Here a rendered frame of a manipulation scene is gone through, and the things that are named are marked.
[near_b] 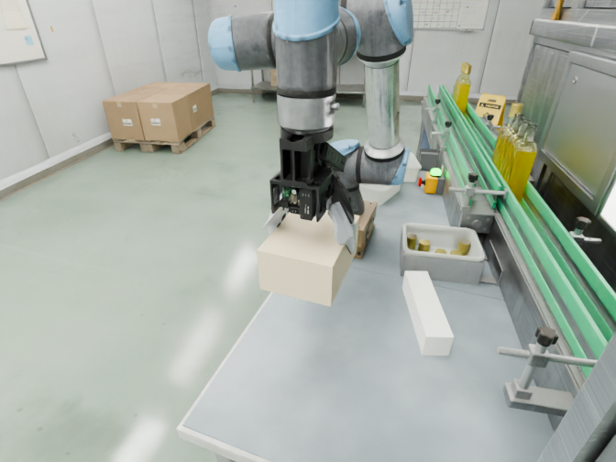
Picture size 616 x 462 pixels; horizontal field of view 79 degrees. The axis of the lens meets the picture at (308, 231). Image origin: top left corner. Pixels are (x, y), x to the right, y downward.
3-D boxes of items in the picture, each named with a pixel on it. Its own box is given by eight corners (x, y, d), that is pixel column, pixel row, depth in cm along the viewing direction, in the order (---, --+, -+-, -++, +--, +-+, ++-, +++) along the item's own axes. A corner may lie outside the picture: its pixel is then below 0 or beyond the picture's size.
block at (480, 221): (489, 235, 118) (495, 215, 115) (458, 232, 120) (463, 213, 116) (488, 229, 121) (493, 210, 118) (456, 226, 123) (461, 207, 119)
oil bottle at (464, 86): (463, 118, 215) (475, 65, 200) (453, 118, 216) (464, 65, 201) (462, 116, 219) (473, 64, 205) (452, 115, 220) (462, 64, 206)
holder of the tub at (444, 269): (498, 288, 106) (505, 266, 102) (400, 276, 111) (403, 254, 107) (486, 254, 121) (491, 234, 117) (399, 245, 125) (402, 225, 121)
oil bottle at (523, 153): (519, 207, 120) (541, 143, 109) (500, 206, 121) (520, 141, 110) (514, 200, 125) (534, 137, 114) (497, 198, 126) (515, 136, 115)
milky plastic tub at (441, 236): (478, 284, 107) (487, 259, 102) (399, 275, 110) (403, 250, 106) (468, 251, 121) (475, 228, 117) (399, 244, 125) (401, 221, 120)
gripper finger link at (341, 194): (334, 231, 58) (304, 184, 55) (337, 225, 59) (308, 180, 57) (359, 221, 55) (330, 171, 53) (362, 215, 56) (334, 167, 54)
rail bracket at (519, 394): (577, 442, 65) (635, 354, 53) (476, 423, 68) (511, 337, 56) (566, 416, 69) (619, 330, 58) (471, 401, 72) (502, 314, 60)
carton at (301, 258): (259, 289, 60) (256, 250, 56) (296, 238, 73) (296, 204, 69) (330, 306, 56) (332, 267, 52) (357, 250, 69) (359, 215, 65)
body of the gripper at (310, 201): (269, 217, 53) (264, 134, 47) (292, 192, 60) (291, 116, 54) (320, 226, 51) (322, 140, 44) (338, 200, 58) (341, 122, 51)
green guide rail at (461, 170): (470, 207, 120) (476, 184, 115) (467, 206, 120) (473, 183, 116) (428, 95, 266) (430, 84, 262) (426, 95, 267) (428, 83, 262)
